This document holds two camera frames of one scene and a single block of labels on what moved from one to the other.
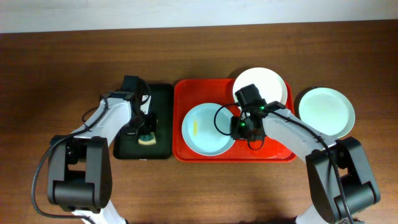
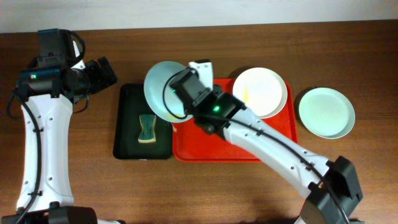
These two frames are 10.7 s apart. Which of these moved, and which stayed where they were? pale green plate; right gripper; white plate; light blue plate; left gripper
Moved: left gripper; right gripper; light blue plate
Stayed: white plate; pale green plate
